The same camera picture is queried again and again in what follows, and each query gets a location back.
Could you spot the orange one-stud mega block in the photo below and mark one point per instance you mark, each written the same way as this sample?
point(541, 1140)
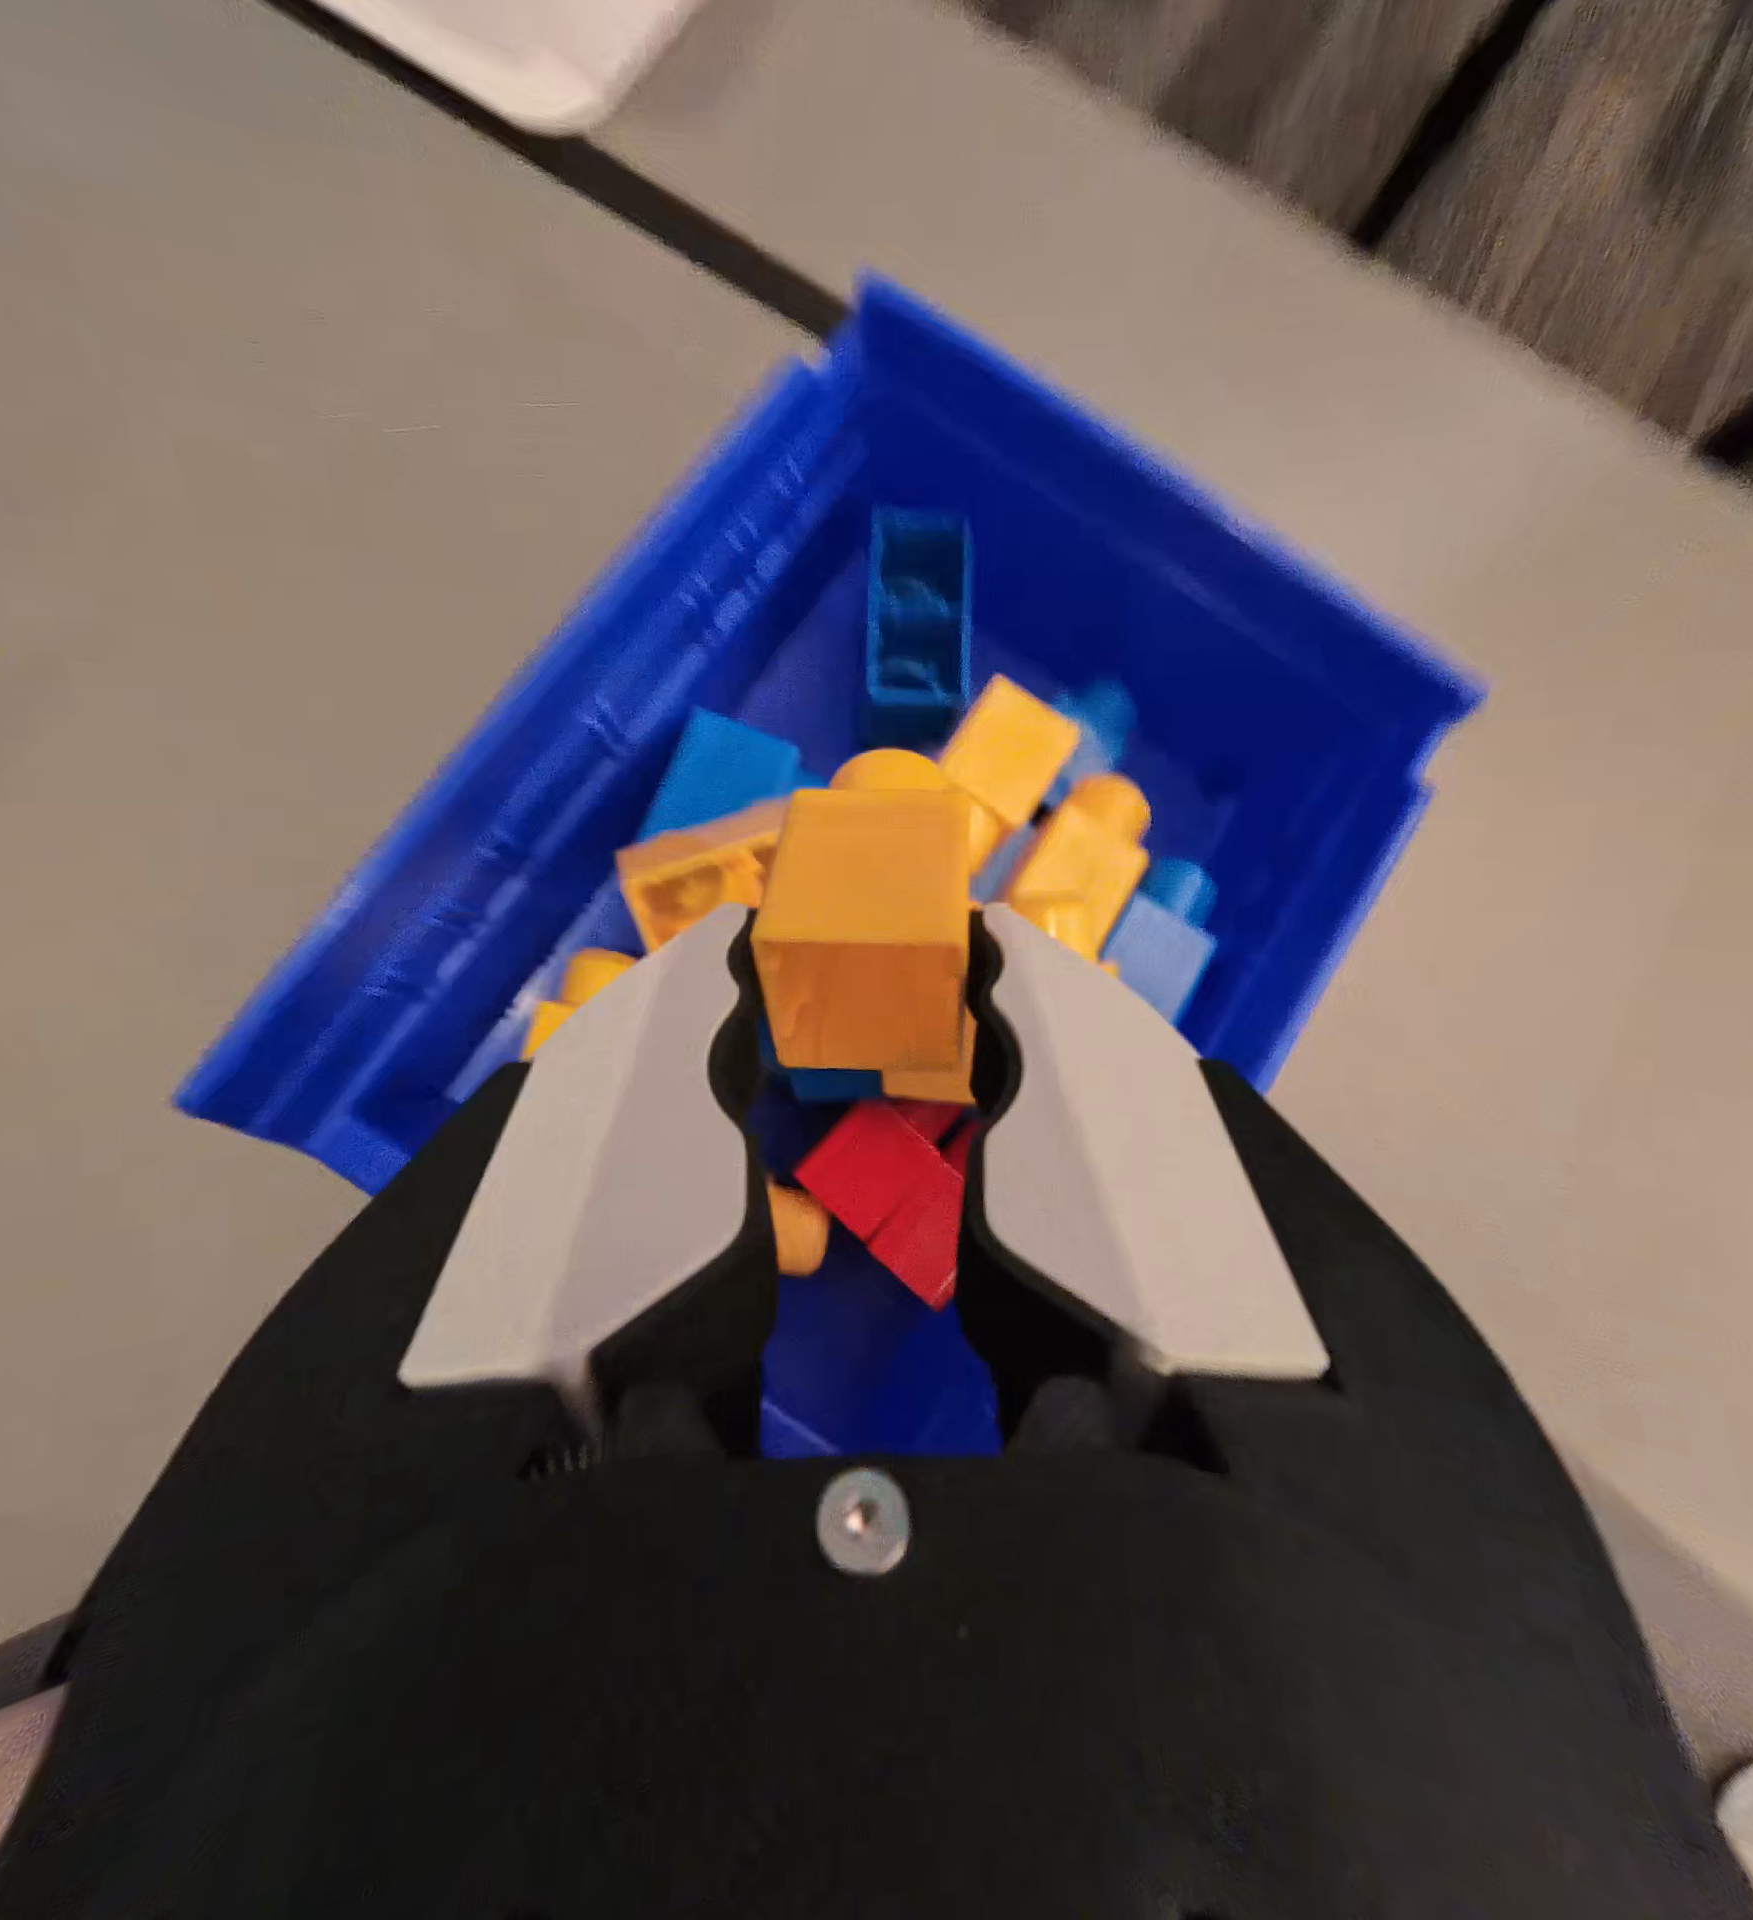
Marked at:
point(860, 901)

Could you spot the blue plastic bin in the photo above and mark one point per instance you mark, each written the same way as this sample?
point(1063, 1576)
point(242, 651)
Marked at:
point(1086, 495)

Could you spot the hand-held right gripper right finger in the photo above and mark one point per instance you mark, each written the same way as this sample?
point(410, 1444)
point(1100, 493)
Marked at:
point(1131, 1184)

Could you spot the instruction sheet on white stand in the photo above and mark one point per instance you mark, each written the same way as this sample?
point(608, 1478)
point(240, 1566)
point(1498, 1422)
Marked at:
point(546, 44)

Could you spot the pile of orange mega blocks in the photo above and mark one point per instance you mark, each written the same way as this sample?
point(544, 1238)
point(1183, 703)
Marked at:
point(1026, 751)

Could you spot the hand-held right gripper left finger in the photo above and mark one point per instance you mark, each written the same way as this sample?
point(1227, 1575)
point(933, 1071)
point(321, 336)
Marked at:
point(607, 1184)

